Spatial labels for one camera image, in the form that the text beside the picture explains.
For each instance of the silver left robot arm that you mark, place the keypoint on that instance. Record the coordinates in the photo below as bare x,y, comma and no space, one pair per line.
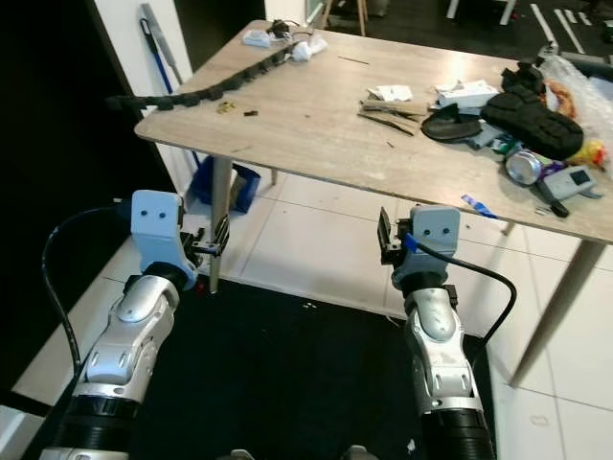
124,335

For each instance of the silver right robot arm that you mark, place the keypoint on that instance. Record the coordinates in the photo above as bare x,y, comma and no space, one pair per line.
436,335

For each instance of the blue plastic bin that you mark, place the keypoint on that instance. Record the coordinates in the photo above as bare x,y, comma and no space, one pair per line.
235,184

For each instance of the yellow trash item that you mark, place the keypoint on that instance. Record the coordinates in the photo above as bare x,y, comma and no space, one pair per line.
594,151

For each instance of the black shoe insole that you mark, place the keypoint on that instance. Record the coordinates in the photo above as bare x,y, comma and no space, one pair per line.
448,125

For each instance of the small gold metal piece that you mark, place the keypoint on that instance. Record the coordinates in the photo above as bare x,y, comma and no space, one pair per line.
225,107

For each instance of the white paper scrap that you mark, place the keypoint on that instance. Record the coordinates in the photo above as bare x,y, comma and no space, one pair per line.
388,93

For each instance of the light wooden table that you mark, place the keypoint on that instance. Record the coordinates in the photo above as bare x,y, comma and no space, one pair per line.
297,125

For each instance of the silver drink can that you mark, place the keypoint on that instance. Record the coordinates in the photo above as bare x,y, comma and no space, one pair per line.
523,167

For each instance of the white flat carton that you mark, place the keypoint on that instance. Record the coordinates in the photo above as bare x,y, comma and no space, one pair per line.
465,93

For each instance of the large black floor mat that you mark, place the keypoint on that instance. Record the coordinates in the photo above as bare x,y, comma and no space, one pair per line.
297,383

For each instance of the black shoe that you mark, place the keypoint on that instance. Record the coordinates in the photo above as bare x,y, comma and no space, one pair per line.
536,120

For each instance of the grey device with screen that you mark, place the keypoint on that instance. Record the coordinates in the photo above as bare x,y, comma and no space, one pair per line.
575,179

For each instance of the grey blue mop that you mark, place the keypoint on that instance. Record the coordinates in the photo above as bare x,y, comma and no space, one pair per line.
156,36

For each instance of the wooden stool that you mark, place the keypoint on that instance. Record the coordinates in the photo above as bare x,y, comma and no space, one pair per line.
359,11

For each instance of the clear plastic bag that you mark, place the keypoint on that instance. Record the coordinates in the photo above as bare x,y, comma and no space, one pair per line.
586,96

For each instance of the white stool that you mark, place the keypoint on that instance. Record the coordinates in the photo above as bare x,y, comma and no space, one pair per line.
479,6

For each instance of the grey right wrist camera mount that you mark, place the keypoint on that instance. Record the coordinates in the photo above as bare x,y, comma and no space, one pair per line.
433,235

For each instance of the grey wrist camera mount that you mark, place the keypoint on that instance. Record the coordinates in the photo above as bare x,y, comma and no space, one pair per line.
433,235
156,225

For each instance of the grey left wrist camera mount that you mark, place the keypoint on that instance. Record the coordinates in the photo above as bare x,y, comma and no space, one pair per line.
156,225

